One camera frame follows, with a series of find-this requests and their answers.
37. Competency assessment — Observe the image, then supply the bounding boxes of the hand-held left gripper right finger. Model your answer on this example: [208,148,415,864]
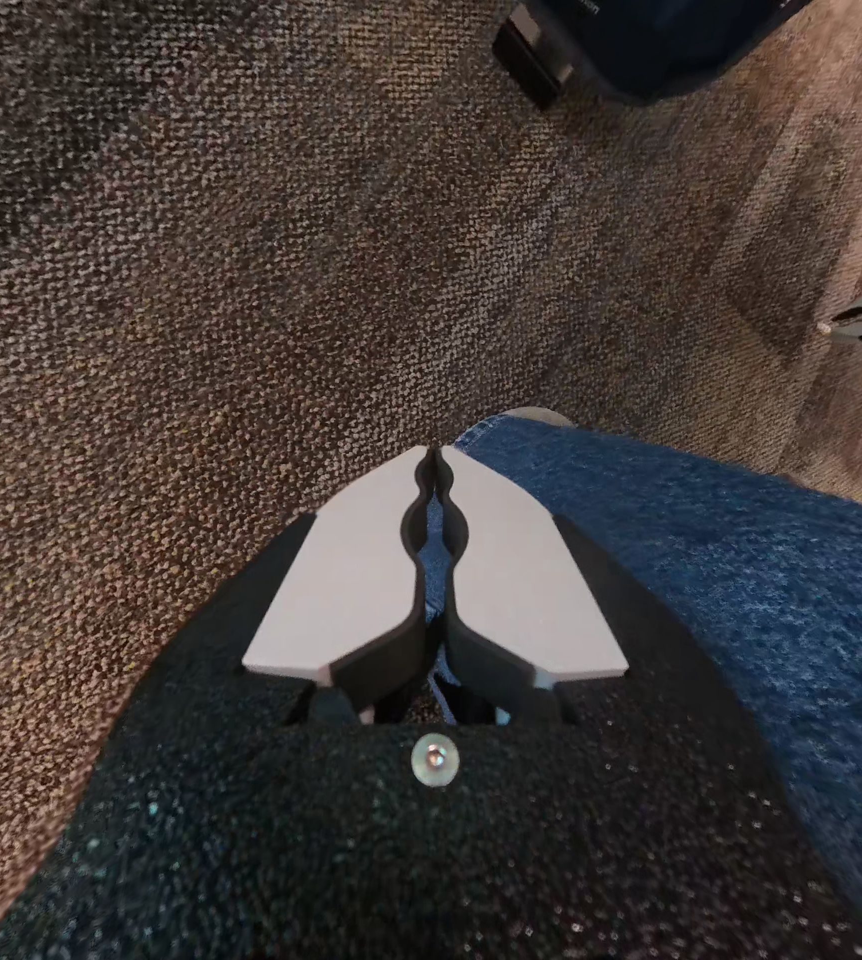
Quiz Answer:
[438,446,630,727]

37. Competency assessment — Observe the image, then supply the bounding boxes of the dark blue bag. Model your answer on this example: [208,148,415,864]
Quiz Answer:
[492,0,814,112]

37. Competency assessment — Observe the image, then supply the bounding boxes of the grey shoe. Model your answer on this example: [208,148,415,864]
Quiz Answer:
[502,407,576,430]

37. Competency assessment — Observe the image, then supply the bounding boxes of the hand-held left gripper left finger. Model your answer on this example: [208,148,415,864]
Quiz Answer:
[242,446,438,727]

